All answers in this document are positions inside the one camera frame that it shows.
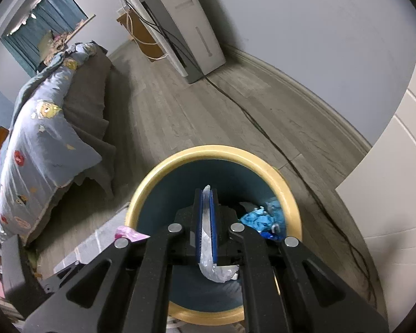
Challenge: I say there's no white tower appliance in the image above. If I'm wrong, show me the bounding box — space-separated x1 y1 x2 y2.
123 0 227 84

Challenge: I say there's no wooden side cabinet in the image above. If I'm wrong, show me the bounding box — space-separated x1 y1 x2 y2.
116 10 169 62

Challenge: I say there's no pink packet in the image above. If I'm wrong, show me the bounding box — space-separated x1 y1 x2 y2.
114 225 150 244

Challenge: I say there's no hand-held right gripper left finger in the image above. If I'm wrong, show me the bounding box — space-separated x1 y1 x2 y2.
26 188 204 333

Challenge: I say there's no blue printed quilt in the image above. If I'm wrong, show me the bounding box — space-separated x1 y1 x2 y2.
0 42 103 244

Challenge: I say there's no white hose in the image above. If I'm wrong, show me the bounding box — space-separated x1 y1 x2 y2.
126 6 169 62

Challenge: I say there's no blue face mask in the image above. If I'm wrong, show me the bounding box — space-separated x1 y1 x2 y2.
239 197 287 237

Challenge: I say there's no blue curtain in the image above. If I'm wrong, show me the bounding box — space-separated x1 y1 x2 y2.
1 0 90 77

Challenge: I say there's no blue snack packet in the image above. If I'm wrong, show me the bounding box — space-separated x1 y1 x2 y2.
259 227 285 244

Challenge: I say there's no yellow rimmed blue trash bin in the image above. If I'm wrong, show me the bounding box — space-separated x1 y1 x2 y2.
125 145 303 327

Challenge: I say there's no grey bed sheet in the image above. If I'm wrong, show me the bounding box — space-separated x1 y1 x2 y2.
60 46 118 199

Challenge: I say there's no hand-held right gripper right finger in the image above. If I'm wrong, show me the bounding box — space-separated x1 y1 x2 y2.
211 189 389 333

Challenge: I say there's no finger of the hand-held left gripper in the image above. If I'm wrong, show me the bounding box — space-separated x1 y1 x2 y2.
42 260 91 295

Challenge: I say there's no black power cable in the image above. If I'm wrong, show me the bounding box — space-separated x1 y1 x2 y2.
108 0 380 307

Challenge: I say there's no white flat appliance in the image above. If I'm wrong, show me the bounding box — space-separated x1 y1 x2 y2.
125 0 189 77

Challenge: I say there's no clear plastic wrapper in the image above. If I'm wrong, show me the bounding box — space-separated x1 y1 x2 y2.
198 185 240 284

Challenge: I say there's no white door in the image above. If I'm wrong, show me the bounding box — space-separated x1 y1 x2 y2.
334 55 416 321

